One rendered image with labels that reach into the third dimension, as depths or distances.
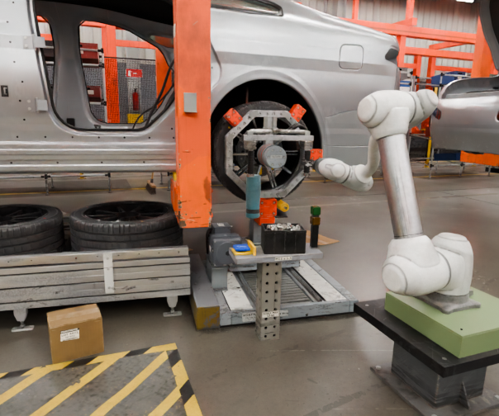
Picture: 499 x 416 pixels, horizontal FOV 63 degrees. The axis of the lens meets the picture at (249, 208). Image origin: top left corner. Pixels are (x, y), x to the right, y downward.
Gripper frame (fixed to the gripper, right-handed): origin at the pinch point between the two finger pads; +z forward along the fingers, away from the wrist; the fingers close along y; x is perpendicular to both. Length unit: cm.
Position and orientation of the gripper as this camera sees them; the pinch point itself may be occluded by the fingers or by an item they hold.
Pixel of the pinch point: (307, 162)
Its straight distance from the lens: 242.8
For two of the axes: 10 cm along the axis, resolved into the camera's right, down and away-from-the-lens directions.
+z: -2.5, -2.1, 9.4
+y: 9.7, -0.4, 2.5
